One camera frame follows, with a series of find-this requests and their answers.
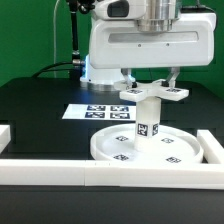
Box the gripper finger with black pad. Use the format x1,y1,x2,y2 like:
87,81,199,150
166,67,180,88
121,68,136,89

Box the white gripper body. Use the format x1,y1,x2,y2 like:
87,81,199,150
89,0,216,69

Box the white cross-shaped table base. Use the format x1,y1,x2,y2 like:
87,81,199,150
114,79,189,102

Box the white round table top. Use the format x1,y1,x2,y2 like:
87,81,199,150
90,123,204,165

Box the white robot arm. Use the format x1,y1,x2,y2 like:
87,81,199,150
82,0,217,85

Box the white marker sheet with tags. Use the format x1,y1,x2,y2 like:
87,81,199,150
63,104,136,121

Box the white hanging cable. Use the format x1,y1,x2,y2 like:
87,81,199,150
53,0,62,79

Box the black cable on table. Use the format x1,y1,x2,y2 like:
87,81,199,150
31,60,86,78

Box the white U-shaped boundary frame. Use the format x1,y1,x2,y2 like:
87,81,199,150
0,124,224,189

